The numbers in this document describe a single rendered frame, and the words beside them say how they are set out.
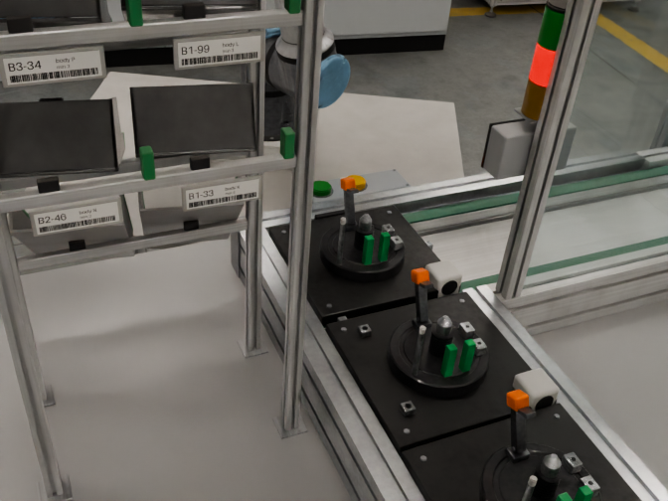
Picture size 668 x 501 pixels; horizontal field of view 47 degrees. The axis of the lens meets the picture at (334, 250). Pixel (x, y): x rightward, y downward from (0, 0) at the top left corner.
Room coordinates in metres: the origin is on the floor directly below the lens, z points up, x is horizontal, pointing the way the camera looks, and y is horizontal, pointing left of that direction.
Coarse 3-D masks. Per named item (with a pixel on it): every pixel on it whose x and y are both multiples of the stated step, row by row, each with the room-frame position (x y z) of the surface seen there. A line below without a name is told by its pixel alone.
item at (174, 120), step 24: (144, 96) 0.74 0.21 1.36; (168, 96) 0.75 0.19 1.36; (192, 96) 0.75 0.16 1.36; (216, 96) 0.76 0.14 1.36; (240, 96) 0.77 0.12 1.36; (144, 120) 0.73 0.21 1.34; (168, 120) 0.74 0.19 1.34; (192, 120) 0.74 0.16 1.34; (216, 120) 0.75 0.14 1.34; (240, 120) 0.76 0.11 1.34; (144, 144) 0.72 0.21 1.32; (168, 144) 0.73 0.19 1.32; (192, 144) 0.73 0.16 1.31; (216, 144) 0.74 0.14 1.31; (240, 144) 0.75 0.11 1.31
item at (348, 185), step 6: (342, 180) 1.08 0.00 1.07; (348, 180) 1.08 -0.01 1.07; (354, 180) 1.08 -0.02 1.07; (342, 186) 1.08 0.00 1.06; (348, 186) 1.08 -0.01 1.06; (354, 186) 1.08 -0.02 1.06; (348, 192) 1.07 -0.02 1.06; (354, 192) 1.06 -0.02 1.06; (348, 198) 1.07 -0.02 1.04; (348, 204) 1.07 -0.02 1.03; (348, 210) 1.07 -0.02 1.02; (354, 210) 1.07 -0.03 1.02; (348, 216) 1.06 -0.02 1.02; (354, 216) 1.07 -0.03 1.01; (348, 222) 1.06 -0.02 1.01; (354, 222) 1.06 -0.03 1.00
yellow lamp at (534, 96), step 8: (528, 80) 1.00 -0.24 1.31; (528, 88) 0.99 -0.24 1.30; (536, 88) 0.98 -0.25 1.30; (544, 88) 0.97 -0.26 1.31; (528, 96) 0.99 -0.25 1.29; (536, 96) 0.98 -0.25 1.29; (544, 96) 0.97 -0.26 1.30; (528, 104) 0.98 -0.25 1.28; (536, 104) 0.97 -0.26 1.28; (528, 112) 0.98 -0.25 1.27; (536, 112) 0.97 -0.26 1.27
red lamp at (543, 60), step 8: (536, 48) 1.00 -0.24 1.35; (544, 48) 0.98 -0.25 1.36; (536, 56) 0.99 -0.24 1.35; (544, 56) 0.98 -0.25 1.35; (552, 56) 0.97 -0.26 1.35; (536, 64) 0.99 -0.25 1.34; (544, 64) 0.98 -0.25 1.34; (552, 64) 0.97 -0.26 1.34; (536, 72) 0.98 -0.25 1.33; (544, 72) 0.97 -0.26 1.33; (536, 80) 0.98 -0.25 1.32; (544, 80) 0.97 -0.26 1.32
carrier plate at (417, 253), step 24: (336, 216) 1.13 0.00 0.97; (360, 216) 1.13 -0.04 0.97; (384, 216) 1.14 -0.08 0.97; (288, 240) 1.04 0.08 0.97; (312, 240) 1.05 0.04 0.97; (408, 240) 1.07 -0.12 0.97; (312, 264) 0.98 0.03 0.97; (408, 264) 1.00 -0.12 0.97; (312, 288) 0.92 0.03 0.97; (336, 288) 0.93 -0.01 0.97; (360, 288) 0.93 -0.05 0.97; (384, 288) 0.94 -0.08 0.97; (408, 288) 0.94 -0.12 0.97; (432, 288) 0.95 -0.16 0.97; (336, 312) 0.87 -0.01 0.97; (360, 312) 0.89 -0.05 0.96
